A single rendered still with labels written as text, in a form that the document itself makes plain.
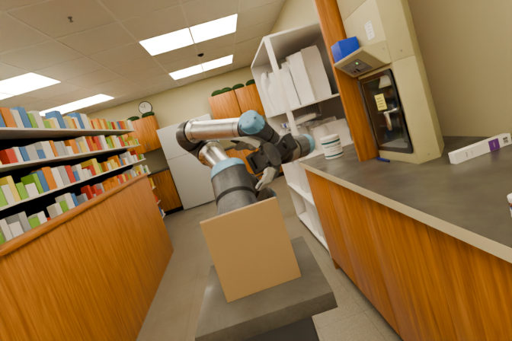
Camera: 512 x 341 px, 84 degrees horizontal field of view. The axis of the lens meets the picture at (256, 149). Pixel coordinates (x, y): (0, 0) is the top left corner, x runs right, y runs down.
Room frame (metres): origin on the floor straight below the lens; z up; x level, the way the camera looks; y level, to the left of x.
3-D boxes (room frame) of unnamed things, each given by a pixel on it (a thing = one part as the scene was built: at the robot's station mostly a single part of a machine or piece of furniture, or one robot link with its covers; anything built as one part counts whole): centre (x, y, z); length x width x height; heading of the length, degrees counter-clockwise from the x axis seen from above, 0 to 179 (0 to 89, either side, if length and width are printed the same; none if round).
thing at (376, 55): (1.40, -0.61, 1.46); 0.32 x 0.12 x 0.10; 5
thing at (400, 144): (1.40, -0.65, 1.19); 0.30 x 0.01 x 0.40; 5
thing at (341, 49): (1.49, -0.60, 1.56); 0.10 x 0.10 x 0.09; 5
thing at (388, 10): (1.41, -0.79, 1.33); 0.32 x 0.25 x 0.77; 5
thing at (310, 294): (0.74, 0.10, 0.92); 0.32 x 0.32 x 0.04; 1
